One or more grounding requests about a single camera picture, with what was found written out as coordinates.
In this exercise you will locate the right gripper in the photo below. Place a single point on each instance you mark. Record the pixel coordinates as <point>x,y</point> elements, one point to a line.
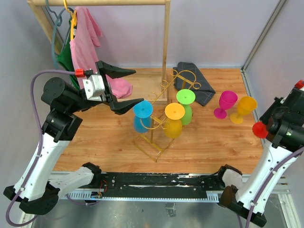
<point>265,116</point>

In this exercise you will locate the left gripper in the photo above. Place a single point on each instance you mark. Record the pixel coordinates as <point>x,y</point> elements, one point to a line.
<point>109,97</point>

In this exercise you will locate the red wine glass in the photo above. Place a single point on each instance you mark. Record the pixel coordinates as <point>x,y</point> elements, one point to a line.
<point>259,130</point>

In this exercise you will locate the orange wine glass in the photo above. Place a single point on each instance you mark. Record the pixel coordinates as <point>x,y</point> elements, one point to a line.
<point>245,106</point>
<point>173,124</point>

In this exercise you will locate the blue wine glass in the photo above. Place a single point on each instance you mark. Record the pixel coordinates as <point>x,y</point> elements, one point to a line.
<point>142,120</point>

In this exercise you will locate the pink wine glass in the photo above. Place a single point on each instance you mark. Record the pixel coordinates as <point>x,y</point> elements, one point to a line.
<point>226,101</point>

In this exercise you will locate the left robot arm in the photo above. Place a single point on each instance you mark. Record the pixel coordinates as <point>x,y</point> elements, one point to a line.
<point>35,192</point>

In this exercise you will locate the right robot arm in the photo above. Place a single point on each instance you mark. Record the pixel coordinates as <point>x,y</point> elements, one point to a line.
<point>282,147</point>

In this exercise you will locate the wooden clothes rack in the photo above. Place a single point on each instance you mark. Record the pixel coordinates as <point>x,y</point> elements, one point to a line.
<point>135,35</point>

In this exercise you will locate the green wine glass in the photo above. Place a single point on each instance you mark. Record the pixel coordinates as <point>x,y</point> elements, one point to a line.
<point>186,97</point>

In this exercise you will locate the green garment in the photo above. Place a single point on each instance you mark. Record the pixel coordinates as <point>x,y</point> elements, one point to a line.
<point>64,58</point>

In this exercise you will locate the pink garment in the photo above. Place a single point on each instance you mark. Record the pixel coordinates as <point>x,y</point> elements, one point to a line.
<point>83,51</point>

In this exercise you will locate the grey folded cloth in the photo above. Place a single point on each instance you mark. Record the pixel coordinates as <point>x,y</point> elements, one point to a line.
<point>205,92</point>

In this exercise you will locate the yellow hanger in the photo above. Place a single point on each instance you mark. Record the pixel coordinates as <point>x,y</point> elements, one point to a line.
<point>73,14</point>

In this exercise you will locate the blue-grey hanger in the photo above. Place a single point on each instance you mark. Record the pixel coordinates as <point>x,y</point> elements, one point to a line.
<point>57,23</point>

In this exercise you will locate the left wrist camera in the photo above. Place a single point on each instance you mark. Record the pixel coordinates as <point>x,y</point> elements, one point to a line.
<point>93,85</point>

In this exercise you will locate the gold wire glass rack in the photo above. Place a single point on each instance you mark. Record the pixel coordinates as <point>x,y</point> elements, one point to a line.
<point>154,142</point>

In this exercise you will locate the aluminium frame rail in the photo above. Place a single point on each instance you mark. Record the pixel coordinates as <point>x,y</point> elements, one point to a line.
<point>69,187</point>

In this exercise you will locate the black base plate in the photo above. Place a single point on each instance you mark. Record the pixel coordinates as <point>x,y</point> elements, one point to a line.
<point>156,185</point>

